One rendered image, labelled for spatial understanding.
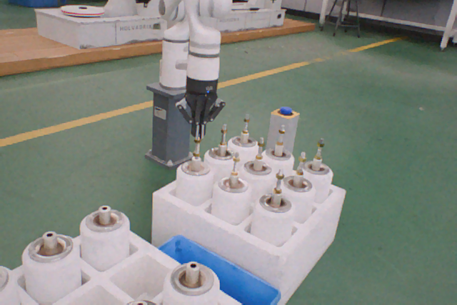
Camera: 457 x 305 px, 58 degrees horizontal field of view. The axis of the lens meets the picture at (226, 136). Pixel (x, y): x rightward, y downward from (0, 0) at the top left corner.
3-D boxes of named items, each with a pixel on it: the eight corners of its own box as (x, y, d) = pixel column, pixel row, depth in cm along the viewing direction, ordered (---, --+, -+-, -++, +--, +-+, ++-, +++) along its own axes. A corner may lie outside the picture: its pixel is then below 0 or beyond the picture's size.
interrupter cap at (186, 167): (203, 161, 111) (203, 158, 111) (214, 174, 105) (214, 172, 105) (177, 164, 108) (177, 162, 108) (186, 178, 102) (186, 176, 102)
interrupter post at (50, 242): (41, 249, 74) (39, 234, 72) (53, 243, 76) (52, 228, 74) (48, 256, 72) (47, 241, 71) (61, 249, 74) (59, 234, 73)
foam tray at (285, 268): (151, 247, 114) (152, 192, 107) (228, 193, 144) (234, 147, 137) (273, 320, 95) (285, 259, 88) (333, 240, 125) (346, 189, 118)
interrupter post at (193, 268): (182, 281, 70) (183, 266, 69) (191, 273, 72) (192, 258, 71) (192, 288, 69) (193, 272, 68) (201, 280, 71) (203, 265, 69)
